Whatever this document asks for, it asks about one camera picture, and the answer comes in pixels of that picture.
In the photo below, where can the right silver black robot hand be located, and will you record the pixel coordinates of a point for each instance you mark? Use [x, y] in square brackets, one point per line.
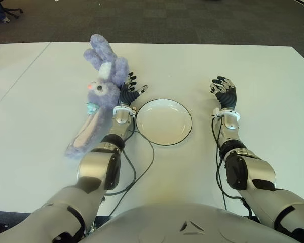
[228, 97]

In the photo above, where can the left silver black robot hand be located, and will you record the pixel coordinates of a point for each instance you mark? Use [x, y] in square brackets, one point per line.
[129, 95]

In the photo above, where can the purple plush bunny doll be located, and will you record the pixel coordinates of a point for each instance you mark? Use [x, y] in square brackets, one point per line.
[101, 93]

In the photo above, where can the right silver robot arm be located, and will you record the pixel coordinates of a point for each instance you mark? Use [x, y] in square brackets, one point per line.
[258, 172]

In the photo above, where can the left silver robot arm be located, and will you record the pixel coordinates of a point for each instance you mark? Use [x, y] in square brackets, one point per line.
[93, 167]

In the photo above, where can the white plate with black rim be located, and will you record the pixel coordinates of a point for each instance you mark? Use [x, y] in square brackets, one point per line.
[164, 122]

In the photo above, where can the grey robot torso shell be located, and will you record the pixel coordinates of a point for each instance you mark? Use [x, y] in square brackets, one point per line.
[167, 222]

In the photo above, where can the black office chair base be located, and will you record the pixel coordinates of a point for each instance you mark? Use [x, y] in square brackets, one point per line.
[14, 10]

